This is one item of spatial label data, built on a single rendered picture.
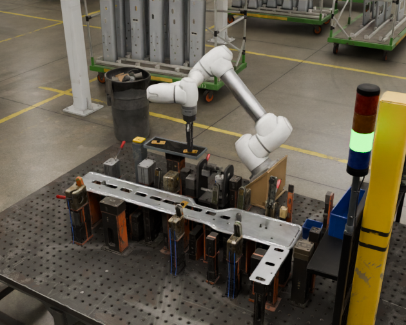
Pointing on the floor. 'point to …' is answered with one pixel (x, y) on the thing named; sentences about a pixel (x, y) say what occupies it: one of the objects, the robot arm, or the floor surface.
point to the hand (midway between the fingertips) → (189, 145)
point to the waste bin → (128, 102)
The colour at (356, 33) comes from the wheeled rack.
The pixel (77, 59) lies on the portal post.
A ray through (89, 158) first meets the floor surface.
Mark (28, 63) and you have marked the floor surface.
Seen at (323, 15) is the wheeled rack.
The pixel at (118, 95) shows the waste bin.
